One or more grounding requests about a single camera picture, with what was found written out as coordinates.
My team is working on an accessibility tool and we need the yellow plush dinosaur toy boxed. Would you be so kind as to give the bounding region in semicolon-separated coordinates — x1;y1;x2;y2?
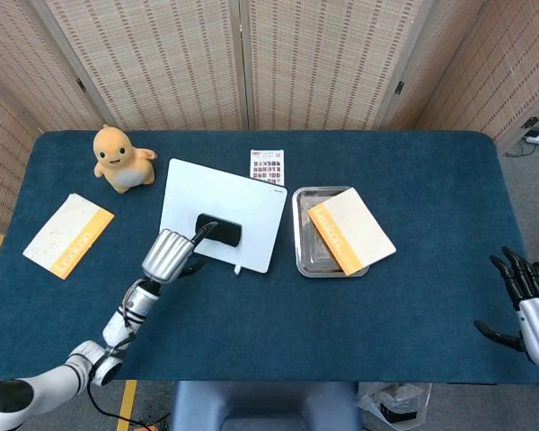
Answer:
93;124;158;195

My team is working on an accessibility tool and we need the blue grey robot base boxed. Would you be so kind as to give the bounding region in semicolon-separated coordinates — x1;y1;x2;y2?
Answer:
168;380;363;431

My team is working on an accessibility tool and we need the black rectangular block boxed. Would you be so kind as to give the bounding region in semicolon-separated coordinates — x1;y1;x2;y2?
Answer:
194;213;243;249

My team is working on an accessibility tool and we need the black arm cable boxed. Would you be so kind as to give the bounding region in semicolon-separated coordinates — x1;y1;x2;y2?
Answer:
87;385;172;431

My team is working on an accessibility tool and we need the clear plastic bag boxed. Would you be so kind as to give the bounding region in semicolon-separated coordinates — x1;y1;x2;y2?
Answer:
354;382;433;426

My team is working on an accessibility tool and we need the woven folding screen panel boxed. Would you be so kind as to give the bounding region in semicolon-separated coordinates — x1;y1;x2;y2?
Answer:
379;0;539;145
0;75;41;234
0;0;109;132
237;0;428;132
29;0;252;132

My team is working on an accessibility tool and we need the silver and black left robot hand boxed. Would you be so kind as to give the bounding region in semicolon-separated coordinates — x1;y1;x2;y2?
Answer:
141;220;220;286

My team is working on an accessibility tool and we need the printed colour patch card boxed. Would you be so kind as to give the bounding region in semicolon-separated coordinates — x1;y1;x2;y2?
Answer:
249;149;286;186

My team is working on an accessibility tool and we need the white rectangular board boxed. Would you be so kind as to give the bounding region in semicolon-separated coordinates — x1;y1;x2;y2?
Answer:
159;157;289;275

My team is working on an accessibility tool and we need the blue table cloth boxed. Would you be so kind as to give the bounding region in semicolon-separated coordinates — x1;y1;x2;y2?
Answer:
0;129;539;386

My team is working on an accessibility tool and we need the white and orange Lexicon book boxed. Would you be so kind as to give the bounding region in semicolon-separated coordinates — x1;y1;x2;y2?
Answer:
22;193;116;281
306;187;398;277

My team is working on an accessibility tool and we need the stainless steel tray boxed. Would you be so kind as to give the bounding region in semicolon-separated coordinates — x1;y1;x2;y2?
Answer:
291;186;372;279

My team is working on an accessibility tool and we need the silver and black right robot hand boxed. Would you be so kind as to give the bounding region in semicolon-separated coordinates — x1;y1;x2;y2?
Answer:
473;246;539;369

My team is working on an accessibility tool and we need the black power cable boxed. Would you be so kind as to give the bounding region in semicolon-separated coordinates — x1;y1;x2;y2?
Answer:
502;142;536;158

